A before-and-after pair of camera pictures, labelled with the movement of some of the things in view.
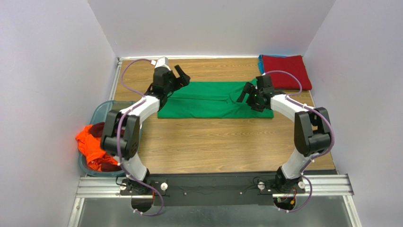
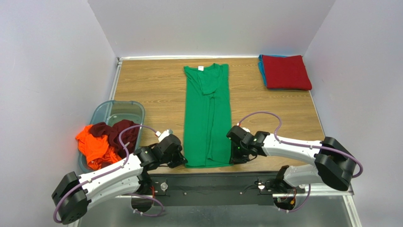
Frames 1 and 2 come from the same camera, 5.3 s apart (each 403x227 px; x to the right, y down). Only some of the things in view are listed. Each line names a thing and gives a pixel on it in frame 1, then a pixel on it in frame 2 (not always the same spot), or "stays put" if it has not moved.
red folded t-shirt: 294,65 stays put
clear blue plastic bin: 99,111 stays put
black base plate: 220,189 stays put
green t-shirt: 210,100 -> 207,115
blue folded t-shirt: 261,63 stays put
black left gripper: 175,79 -> 179,159
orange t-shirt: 91,145 stays put
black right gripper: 251,93 -> 237,158
